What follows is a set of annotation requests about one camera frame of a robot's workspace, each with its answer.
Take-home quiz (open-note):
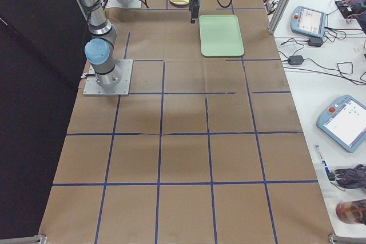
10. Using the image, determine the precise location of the near teach pendant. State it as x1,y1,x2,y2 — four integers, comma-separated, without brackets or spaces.
316,94,365,153

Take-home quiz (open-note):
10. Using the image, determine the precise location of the green plastic tray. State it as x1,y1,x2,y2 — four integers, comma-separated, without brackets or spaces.
199,15,245,57

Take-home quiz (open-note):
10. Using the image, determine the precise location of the teach pendant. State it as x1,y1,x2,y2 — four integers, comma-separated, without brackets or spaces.
290,6,327,38
316,94,365,153

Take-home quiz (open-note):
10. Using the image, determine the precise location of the far teach pendant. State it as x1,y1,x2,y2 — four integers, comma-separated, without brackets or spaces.
290,6,327,38

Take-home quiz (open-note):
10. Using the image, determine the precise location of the black power adapter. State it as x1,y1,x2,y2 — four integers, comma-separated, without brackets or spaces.
307,37,324,47
288,55,304,66

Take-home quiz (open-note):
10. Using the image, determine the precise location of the brown paper table cover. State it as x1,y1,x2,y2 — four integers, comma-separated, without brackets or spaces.
39,0,332,243

